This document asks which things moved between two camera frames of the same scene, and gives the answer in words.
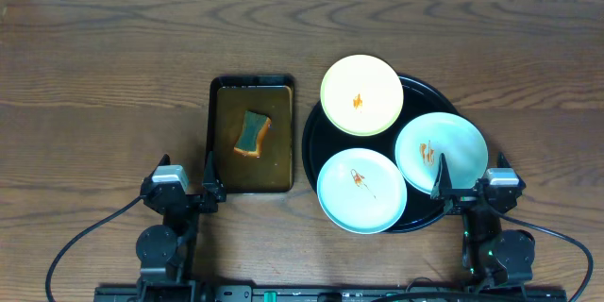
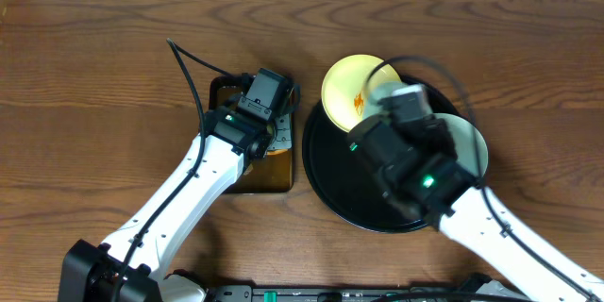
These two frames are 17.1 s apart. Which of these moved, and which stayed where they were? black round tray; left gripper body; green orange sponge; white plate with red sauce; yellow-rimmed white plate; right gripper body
Moved: right gripper body; green orange sponge; white plate with red sauce; left gripper body
Stayed: yellow-rimmed white plate; black round tray
